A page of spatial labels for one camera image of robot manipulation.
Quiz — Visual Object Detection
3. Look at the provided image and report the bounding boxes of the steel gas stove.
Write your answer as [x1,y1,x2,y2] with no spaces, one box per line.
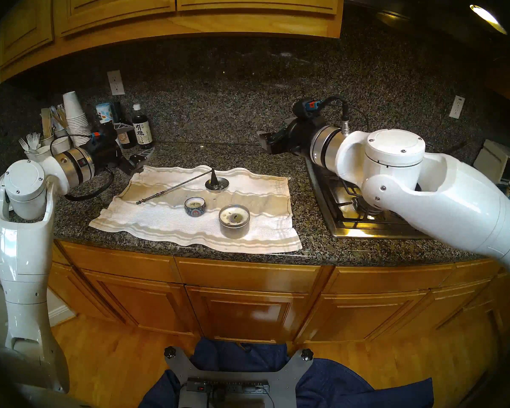
[304,156,434,240]

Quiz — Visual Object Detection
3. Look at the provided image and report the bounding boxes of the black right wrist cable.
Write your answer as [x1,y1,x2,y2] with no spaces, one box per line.
[321,95,351,133]

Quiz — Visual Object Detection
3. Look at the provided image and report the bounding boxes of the white blue salt canister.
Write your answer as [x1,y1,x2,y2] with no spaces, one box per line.
[96,102,115,125]

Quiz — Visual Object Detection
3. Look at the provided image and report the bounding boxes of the black power strip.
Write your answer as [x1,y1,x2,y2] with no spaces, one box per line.
[186,378,270,395]

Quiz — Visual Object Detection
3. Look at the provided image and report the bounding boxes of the soy sauce bottle white label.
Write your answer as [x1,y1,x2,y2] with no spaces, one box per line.
[132,104,155,150]

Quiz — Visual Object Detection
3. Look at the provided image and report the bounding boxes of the dark glass bottle beige label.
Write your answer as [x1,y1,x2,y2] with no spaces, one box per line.
[114,101,137,149]

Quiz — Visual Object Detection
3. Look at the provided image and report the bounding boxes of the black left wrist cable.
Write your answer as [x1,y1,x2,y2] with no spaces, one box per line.
[49,133,114,201]

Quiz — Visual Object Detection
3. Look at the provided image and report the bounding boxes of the white panelled door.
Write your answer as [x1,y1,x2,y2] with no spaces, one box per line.
[47,290,77,327]

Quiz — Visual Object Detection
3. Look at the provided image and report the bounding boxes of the wooden wall cabinets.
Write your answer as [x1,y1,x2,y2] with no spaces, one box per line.
[0,0,346,82]

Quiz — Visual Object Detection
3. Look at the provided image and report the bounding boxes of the wooden utensil bundle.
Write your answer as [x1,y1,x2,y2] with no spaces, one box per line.
[51,105,68,130]

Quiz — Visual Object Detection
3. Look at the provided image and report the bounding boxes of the dark blue cloth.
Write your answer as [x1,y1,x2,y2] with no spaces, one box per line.
[138,337,434,408]

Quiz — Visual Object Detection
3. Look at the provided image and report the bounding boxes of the white double wall outlet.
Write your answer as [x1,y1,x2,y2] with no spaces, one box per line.
[107,70,126,96]

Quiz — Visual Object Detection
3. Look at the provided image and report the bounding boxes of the round tin candle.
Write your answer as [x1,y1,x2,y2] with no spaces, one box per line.
[219,204,251,239]

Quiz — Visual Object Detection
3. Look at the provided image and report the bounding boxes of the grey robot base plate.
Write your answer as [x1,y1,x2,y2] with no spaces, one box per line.
[164,347,314,408]

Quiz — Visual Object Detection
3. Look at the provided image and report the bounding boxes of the small patterned candle cup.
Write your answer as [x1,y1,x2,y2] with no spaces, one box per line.
[184,196,206,217]

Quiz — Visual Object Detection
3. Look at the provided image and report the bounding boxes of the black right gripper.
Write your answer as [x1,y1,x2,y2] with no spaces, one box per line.
[258,116,327,155]

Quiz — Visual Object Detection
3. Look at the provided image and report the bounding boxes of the range hood lamp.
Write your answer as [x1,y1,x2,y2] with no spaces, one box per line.
[470,4,507,35]

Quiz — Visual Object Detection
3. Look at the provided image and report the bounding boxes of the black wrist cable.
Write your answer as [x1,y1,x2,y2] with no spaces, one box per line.
[321,95,351,133]
[49,133,114,201]

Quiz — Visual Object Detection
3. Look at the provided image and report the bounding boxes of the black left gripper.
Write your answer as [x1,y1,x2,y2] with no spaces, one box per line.
[85,122,156,176]

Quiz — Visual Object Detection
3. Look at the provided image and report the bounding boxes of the white beige striped towel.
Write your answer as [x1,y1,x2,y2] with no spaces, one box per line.
[89,164,303,255]

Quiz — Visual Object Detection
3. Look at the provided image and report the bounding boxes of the wooden base cabinets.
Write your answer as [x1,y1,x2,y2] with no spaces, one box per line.
[47,237,510,345]

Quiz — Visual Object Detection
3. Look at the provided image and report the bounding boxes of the stack of white paper cups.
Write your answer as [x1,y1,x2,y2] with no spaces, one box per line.
[63,91,95,147]

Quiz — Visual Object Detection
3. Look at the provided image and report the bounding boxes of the dark range hood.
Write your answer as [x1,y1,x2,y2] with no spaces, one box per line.
[344,0,510,59]

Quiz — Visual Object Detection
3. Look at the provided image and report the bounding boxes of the black metal candle snuffer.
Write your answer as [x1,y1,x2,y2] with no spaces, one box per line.
[136,168,220,205]

